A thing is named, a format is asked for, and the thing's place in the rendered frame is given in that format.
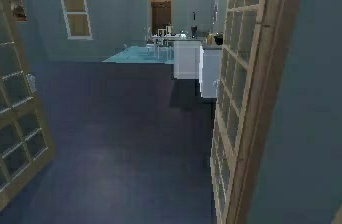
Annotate white dining chair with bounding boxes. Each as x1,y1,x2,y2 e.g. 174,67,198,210
145,27,157,56

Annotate white kitchen cabinet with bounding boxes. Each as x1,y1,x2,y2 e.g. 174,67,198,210
173,39,203,81
198,45,223,100

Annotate tan glazed room door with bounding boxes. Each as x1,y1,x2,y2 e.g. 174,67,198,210
209,0,302,224
0,0,55,224

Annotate brown wooden room door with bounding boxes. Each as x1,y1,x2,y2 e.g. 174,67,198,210
150,0,173,36

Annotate white framed window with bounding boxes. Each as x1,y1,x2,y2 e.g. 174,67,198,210
60,0,94,41

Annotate framed wall picture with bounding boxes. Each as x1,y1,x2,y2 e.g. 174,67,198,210
11,0,28,23

